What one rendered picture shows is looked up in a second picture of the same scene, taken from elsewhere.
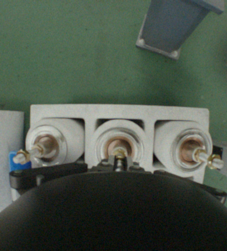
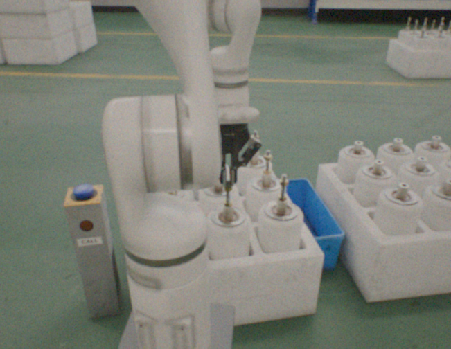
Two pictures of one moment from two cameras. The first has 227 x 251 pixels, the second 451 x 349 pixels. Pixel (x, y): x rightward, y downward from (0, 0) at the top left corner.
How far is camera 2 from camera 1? 70 cm
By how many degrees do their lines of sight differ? 59
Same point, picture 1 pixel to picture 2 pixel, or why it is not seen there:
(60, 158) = (267, 207)
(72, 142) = (262, 217)
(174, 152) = not seen: hidden behind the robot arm
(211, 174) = not seen: hidden behind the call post
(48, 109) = (301, 253)
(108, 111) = (244, 260)
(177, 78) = not seen: outside the picture
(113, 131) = (235, 224)
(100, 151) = (241, 214)
